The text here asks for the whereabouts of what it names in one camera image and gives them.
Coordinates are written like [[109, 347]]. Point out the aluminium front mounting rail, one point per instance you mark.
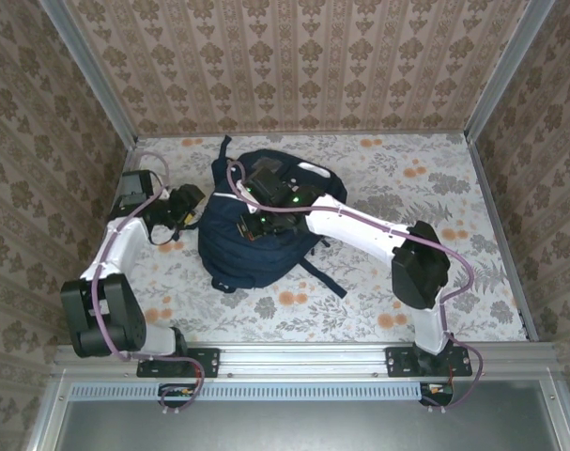
[[289, 359]]

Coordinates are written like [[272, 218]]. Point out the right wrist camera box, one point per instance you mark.
[[249, 228]]

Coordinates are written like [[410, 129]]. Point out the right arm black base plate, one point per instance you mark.
[[397, 362]]

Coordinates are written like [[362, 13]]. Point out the aluminium rear table rail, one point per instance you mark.
[[312, 135]]

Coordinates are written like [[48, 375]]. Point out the navy blue backpack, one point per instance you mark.
[[247, 253]]

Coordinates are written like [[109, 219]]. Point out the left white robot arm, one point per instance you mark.
[[120, 249]]

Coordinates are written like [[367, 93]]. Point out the grey metal panel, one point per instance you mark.
[[312, 427]]

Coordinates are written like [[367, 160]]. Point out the aluminium frame corner post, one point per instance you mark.
[[505, 70], [92, 80]]

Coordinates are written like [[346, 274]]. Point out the floral tablecloth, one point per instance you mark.
[[406, 197]]

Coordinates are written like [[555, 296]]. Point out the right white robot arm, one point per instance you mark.
[[355, 225]]

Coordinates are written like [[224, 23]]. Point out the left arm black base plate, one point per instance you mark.
[[209, 362]]

